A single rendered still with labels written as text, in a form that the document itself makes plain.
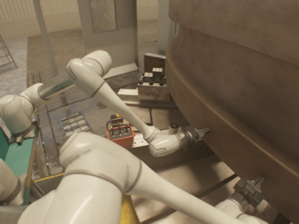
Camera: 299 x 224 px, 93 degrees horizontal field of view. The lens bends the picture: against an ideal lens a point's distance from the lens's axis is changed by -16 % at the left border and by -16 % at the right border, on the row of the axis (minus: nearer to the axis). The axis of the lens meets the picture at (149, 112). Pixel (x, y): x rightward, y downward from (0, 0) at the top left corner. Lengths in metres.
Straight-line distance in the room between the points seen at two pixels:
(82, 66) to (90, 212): 0.61
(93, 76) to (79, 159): 0.48
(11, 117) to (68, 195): 0.93
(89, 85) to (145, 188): 0.50
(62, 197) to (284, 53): 0.77
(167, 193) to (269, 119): 0.67
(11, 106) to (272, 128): 1.43
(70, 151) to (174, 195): 0.30
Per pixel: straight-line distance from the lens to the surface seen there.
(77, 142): 0.37
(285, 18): 0.74
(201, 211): 0.53
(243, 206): 0.80
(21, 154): 1.18
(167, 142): 0.90
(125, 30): 4.30
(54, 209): 0.32
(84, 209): 0.30
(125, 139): 1.27
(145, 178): 0.43
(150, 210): 1.48
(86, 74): 0.76
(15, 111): 1.18
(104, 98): 0.78
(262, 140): 0.94
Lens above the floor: 1.69
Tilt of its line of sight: 36 degrees down
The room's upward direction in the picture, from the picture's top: straight up
